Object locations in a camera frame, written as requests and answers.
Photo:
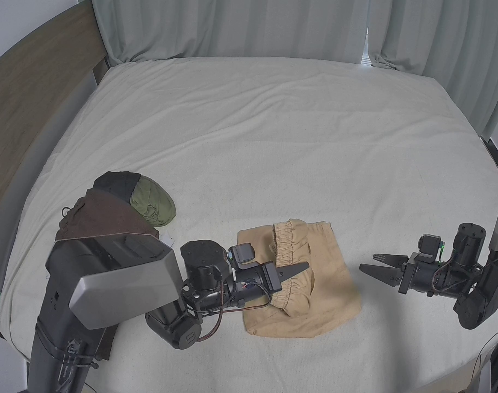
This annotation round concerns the bed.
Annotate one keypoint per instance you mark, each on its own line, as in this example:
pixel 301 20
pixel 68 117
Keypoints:
pixel 273 150

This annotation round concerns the brown garment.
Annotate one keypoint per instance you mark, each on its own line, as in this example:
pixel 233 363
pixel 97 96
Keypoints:
pixel 101 215

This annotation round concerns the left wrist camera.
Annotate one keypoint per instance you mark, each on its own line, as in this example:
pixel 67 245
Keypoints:
pixel 244 253

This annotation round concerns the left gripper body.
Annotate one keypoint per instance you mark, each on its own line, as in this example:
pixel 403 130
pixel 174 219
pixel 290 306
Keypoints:
pixel 257 283

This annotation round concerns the window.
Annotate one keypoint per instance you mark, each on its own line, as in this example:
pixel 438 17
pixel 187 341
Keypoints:
pixel 365 55

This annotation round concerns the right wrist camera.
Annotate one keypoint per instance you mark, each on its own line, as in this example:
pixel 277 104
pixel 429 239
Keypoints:
pixel 431 244

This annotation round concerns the olive green garment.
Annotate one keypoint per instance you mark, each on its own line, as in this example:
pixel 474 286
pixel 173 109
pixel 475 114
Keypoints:
pixel 154 203

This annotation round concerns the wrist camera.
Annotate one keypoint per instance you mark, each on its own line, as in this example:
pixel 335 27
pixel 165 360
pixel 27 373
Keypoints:
pixel 244 253
pixel 431 244

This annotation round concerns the pale grey garment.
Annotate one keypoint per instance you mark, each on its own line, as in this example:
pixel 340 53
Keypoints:
pixel 167 240

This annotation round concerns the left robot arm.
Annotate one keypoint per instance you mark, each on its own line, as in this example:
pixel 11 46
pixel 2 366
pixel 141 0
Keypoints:
pixel 122 285

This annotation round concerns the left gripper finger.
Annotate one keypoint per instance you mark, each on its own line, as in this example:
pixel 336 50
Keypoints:
pixel 292 271

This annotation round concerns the black garment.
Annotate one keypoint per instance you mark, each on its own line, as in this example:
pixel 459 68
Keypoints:
pixel 113 184

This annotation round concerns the grey-green curtain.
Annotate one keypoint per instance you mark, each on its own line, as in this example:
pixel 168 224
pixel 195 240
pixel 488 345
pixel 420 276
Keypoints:
pixel 232 14
pixel 437 23

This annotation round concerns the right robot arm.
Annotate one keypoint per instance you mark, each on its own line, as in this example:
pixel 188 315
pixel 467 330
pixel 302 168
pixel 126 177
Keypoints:
pixel 478 285

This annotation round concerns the tan shorts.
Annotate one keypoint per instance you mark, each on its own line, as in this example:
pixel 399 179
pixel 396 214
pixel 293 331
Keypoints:
pixel 331 276

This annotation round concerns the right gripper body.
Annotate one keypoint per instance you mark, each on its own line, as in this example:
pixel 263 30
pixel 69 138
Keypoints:
pixel 419 279

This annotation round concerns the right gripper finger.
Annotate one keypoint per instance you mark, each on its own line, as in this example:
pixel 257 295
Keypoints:
pixel 392 259
pixel 386 276

